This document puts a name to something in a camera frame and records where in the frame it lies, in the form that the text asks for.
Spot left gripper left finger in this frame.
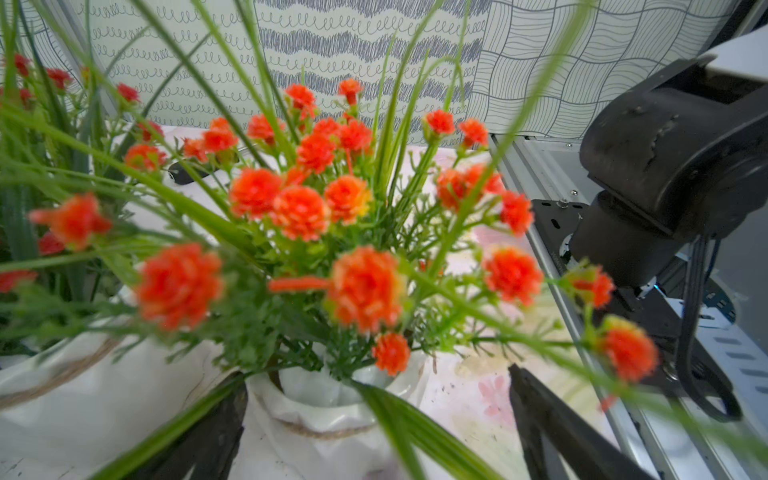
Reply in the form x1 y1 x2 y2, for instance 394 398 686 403
127 380 248 480

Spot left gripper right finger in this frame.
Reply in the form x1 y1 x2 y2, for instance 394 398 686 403
508 364 651 480

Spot aluminium mounting rail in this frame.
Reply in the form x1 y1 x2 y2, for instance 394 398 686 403
488 134 768 480

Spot red flower pot back right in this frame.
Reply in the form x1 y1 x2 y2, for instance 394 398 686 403
1 1 264 466

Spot orange flower pot front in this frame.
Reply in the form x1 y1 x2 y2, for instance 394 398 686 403
0 0 768 480

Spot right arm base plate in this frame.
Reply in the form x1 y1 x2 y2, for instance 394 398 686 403
530 197 739 385

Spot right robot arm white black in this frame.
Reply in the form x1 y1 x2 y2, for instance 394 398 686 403
569 27 767 422

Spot floral pink table mat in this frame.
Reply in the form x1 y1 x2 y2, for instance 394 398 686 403
0 122 619 480

